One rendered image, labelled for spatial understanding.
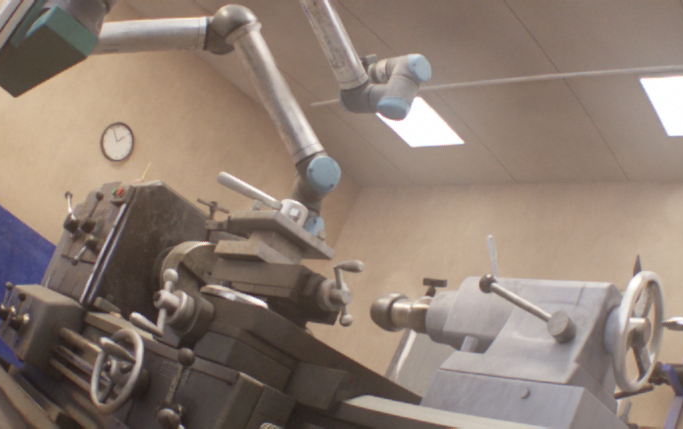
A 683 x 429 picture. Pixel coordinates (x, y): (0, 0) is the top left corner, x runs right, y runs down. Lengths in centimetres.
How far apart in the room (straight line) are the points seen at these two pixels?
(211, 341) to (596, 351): 70
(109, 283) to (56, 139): 349
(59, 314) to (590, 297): 163
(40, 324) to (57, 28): 107
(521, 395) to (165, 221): 155
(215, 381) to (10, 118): 452
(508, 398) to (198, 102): 540
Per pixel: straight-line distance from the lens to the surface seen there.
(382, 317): 161
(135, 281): 237
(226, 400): 124
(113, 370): 145
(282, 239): 153
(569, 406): 110
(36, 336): 229
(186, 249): 223
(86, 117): 584
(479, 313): 138
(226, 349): 129
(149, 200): 239
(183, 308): 135
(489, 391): 120
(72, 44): 158
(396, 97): 214
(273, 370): 133
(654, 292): 130
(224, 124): 644
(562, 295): 129
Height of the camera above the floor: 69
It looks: 19 degrees up
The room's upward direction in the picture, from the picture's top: 25 degrees clockwise
